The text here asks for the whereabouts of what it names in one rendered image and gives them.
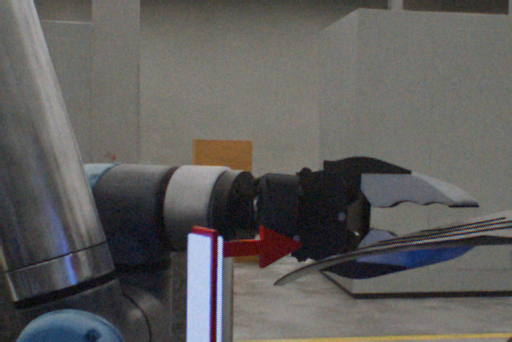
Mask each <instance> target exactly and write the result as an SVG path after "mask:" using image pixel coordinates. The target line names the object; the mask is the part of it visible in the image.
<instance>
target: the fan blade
mask: <svg viewBox="0 0 512 342"><path fill-rule="evenodd" d="M446 238H447V239H446ZM431 239H437V240H431ZM422 240H426V241H422ZM414 241H416V242H414ZM406 242H407V243H406ZM508 244H512V210H507V211H502V212H497V213H492V214H487V215H483V216H479V217H473V218H469V219H465V220H461V221H457V222H452V223H448V224H444V225H440V226H436V228H431V229H426V230H422V231H419V232H415V233H411V234H406V235H402V236H398V237H394V238H390V239H387V240H382V241H379V242H378V243H374V244H371V245H367V246H364V247H360V248H356V249H353V250H349V251H346V252H343V255H342V253H339V256H336V257H331V258H328V259H324V260H321V261H318V262H314V263H311V264H309V265H305V266H302V267H300V268H297V269H295V270H293V271H291V272H289V273H287V274H285V275H284V276H281V278H280V279H278V280H277V281H276V282H275V283H274V284H273V286H284V285H286V284H288V283H290V282H293V281H295V280H297V279H299V277H302V276H304V275H306V274H310V273H312V272H315V271H317V270H319V269H322V268H325V267H327V266H331V265H335V264H338V263H341V262H345V261H349V260H354V259H360V258H365V257H371V256H377V255H385V254H392V252H400V251H410V250H419V249H430V248H444V247H460V246H481V245H508ZM366 248H367V249H366ZM361 249H362V250H361Z"/></svg>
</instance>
